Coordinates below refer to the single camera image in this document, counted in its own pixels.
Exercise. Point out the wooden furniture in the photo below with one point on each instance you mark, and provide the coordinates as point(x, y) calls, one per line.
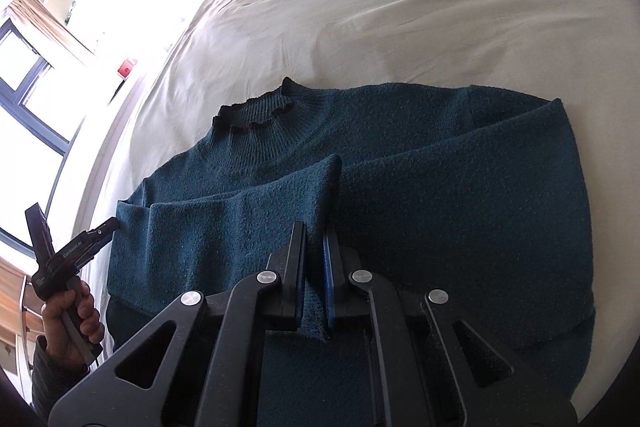
point(10, 302)

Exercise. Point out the person's left hand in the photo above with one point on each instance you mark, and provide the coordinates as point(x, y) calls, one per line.
point(57, 332)

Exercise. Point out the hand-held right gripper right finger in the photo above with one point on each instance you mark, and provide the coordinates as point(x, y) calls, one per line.
point(329, 282)

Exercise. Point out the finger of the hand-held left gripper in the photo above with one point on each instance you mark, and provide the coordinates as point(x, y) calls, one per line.
point(102, 231)

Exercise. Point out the bed with beige sheet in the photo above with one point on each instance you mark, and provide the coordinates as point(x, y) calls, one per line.
point(400, 17)

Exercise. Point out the teal knit sweater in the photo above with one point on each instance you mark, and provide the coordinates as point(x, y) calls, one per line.
point(425, 187)

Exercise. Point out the dark framed window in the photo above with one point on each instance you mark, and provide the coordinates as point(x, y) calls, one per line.
point(20, 72)

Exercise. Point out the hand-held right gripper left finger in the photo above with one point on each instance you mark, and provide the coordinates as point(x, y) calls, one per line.
point(303, 287)

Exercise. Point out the person's left forearm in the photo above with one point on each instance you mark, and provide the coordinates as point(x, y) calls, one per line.
point(52, 382)

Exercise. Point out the small red box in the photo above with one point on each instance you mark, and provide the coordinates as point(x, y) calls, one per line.
point(126, 69)

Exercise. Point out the beige curtain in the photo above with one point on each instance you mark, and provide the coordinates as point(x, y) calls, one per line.
point(35, 14)

